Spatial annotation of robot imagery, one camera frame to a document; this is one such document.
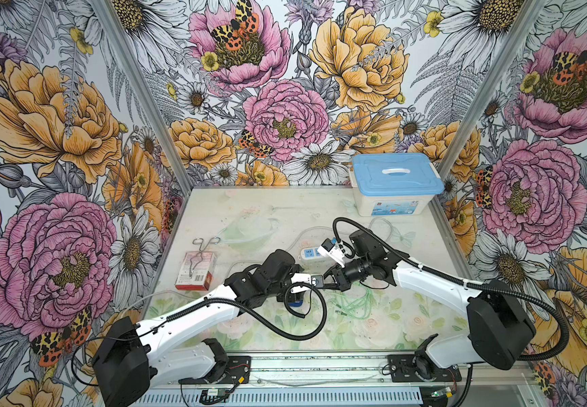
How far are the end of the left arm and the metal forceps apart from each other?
358 mm

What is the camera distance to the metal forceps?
89 centimetres

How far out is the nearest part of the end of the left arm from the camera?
57cm
